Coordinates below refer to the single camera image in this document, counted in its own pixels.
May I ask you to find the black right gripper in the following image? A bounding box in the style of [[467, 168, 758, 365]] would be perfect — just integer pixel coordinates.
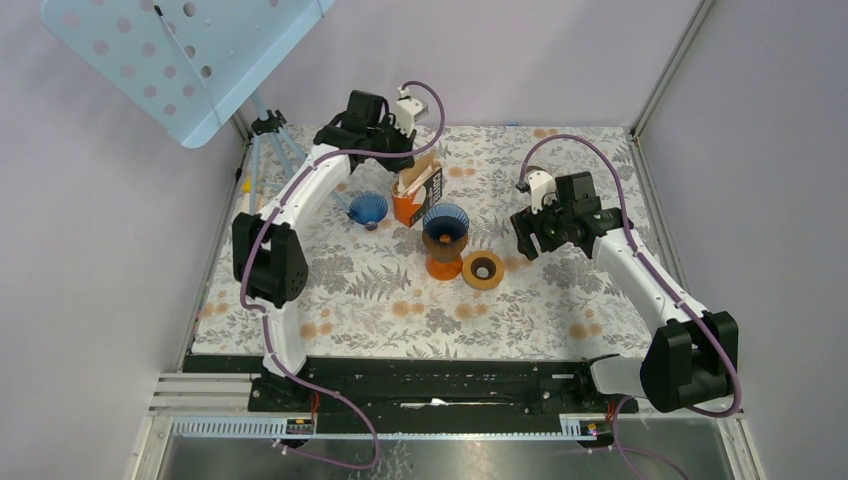
[[510, 192, 572, 262]]

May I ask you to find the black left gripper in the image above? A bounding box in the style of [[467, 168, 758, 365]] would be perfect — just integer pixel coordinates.
[[365, 116, 415, 174]]

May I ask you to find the orange coffee filter box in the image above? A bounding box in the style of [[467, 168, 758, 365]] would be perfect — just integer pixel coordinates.
[[391, 152, 444, 228]]

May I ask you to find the blue glass dripper cone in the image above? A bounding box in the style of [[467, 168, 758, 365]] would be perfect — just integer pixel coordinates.
[[422, 203, 470, 241]]

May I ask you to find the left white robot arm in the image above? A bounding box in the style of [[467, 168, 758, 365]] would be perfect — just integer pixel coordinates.
[[231, 84, 428, 411]]

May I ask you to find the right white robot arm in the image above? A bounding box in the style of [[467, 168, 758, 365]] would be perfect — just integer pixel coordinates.
[[511, 169, 739, 412]]

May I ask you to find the blue dripper on left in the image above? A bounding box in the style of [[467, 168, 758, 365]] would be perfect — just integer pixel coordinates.
[[347, 191, 388, 231]]

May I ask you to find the floral tablecloth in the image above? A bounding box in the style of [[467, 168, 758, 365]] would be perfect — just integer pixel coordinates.
[[190, 124, 690, 364]]

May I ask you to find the orange glass carafe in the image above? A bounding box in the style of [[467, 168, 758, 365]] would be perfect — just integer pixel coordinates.
[[425, 254, 463, 281]]

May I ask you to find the light blue music stand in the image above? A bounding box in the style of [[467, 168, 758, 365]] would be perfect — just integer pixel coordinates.
[[40, 0, 332, 175]]

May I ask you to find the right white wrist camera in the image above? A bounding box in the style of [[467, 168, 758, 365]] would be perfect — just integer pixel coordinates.
[[517, 168, 558, 214]]

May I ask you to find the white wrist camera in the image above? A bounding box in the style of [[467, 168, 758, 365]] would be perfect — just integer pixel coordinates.
[[517, 168, 558, 214], [391, 87, 428, 137]]

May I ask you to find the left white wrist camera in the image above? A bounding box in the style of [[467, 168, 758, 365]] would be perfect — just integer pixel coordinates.
[[391, 87, 428, 137]]

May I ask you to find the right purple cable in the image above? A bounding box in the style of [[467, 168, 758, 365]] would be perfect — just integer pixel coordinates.
[[518, 134, 743, 480]]

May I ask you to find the purple cable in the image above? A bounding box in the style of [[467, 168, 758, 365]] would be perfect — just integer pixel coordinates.
[[518, 134, 743, 480], [238, 80, 446, 472]]

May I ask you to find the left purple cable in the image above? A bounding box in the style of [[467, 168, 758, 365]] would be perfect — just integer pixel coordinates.
[[238, 80, 446, 472]]

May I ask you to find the light wooden dripper ring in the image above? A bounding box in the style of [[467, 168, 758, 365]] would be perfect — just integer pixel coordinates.
[[460, 249, 505, 291]]

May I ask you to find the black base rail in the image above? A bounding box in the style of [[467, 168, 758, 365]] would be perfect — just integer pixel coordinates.
[[248, 357, 620, 435]]

